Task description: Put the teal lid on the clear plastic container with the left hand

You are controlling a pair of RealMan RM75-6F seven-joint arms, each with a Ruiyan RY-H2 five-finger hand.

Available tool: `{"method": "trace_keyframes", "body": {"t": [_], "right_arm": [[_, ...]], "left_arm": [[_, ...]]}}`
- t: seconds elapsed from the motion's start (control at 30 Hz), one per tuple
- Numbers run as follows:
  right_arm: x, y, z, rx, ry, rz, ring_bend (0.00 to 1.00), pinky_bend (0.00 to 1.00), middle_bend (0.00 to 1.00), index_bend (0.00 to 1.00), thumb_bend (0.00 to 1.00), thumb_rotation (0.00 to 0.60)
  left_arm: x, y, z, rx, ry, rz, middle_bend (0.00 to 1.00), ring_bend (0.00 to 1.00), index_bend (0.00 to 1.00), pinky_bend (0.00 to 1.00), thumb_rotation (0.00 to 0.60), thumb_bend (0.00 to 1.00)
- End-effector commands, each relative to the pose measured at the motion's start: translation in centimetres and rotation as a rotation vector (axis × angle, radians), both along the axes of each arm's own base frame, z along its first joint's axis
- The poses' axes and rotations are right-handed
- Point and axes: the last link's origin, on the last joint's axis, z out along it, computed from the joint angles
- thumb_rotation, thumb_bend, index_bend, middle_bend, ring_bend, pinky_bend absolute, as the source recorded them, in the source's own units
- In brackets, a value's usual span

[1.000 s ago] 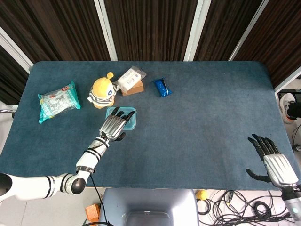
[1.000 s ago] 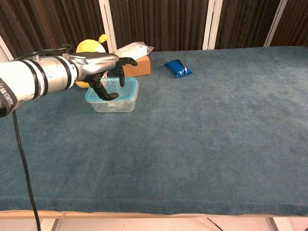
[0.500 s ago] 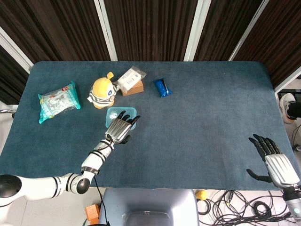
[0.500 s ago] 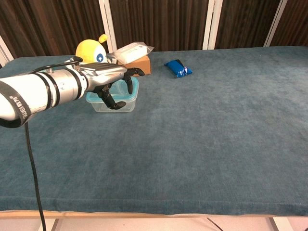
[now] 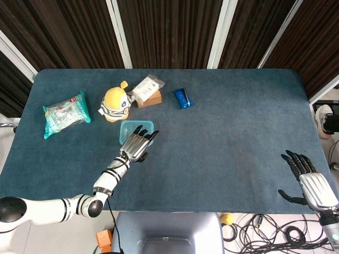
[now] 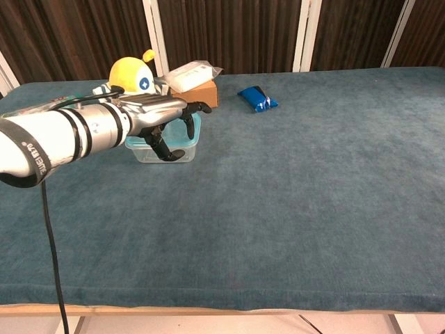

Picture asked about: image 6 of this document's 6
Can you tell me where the brown slatted partition panel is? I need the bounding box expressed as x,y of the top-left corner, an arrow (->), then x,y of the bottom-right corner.
380,0 -> 445,69
0,0 -> 164,86
152,0 -> 312,76
293,0 -> 416,72
0,50 -> 21,98

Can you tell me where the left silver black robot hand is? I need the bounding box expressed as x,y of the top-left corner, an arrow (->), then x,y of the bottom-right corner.
118,95 -> 212,163

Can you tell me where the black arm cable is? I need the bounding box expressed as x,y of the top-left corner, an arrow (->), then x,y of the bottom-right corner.
40,86 -> 125,334

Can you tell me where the blue table cloth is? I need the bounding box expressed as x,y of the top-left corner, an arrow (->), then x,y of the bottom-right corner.
0,66 -> 445,312

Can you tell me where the small brown cardboard box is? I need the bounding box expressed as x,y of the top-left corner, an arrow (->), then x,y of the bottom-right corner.
170,79 -> 219,109

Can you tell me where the white table leg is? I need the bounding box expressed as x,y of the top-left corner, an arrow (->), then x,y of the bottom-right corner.
387,314 -> 416,334
55,315 -> 86,334

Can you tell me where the white tissue pack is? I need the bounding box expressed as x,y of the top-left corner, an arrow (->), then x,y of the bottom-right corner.
163,60 -> 223,94

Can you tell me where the thin black floor cable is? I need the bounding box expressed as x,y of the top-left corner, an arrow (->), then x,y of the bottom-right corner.
298,315 -> 324,334

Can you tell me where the yellow plush toy striped shirt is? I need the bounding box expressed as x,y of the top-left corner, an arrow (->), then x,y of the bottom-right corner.
92,49 -> 170,105

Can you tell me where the clear plastic food container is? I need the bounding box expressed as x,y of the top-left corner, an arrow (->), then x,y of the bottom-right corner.
124,113 -> 202,149
125,144 -> 197,164

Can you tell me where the blue foil snack pack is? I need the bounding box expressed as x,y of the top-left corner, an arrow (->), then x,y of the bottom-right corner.
237,86 -> 279,113

